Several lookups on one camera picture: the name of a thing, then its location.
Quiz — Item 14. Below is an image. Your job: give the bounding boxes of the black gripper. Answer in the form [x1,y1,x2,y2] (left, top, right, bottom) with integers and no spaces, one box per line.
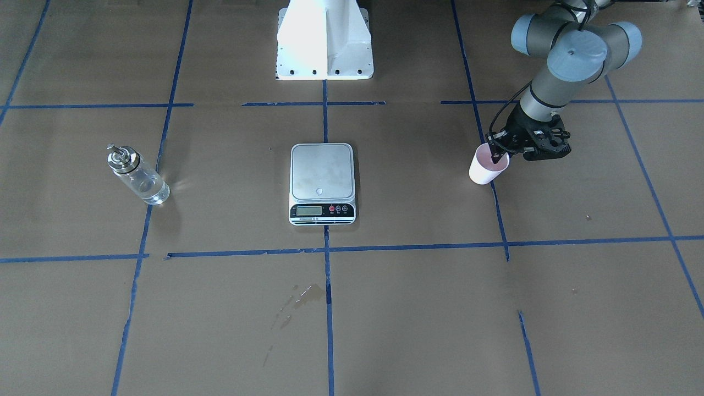
[486,104,571,166]

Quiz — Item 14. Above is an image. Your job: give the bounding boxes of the clear glass sauce dispenser bottle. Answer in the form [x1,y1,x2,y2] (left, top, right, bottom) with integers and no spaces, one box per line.
[107,144,171,205]

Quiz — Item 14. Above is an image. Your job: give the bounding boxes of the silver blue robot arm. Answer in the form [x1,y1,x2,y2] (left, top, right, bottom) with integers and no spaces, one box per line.
[486,1,644,164]

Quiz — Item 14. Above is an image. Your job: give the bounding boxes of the white digital kitchen scale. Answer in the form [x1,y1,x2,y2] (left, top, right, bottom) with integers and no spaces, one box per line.
[288,143,357,226]

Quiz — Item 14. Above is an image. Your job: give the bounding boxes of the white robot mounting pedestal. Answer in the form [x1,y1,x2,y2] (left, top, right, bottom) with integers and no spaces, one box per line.
[275,1,375,81]

